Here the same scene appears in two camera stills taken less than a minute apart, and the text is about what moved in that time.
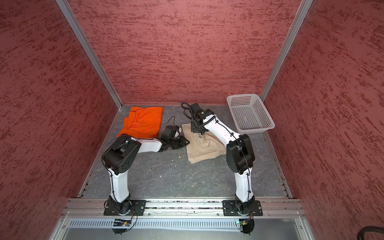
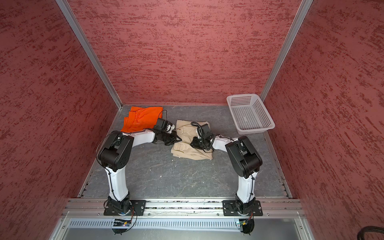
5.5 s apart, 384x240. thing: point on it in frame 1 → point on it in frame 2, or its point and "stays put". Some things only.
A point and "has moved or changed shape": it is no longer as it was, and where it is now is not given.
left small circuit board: x=119 y=222 stays put
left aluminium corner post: x=84 y=40 stays put
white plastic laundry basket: x=249 y=114 stays put
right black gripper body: x=196 y=128 → x=198 y=143
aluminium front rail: x=95 y=207 stays put
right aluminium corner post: x=301 y=12 stays put
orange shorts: x=143 y=122 stays put
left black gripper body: x=176 y=143 → x=168 y=138
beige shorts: x=200 y=147 has moved or changed shape
